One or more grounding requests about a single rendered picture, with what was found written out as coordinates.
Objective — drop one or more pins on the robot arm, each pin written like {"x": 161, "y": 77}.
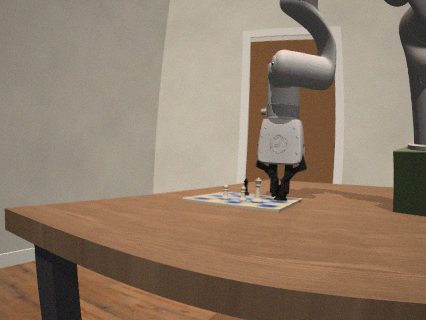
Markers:
{"x": 312, "y": 72}

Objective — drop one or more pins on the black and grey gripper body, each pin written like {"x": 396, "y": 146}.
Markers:
{"x": 279, "y": 143}

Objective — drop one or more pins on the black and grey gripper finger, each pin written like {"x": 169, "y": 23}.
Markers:
{"x": 288, "y": 174}
{"x": 274, "y": 180}

